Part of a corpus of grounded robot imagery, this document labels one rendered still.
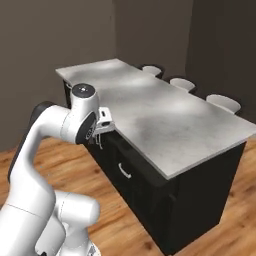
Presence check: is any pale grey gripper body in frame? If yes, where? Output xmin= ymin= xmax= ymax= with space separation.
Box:
xmin=93 ymin=120 xmax=116 ymax=137

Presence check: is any black cabinet door front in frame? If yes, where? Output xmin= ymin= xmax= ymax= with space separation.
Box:
xmin=108 ymin=134 xmax=153 ymax=219

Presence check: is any white seat bar stool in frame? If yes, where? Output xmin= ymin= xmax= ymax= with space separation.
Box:
xmin=204 ymin=93 xmax=243 ymax=116
xmin=168 ymin=75 xmax=198 ymax=95
xmin=139 ymin=63 xmax=166 ymax=80

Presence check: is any black kitchen island cabinet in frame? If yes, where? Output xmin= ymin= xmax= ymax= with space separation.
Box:
xmin=62 ymin=78 xmax=248 ymax=256

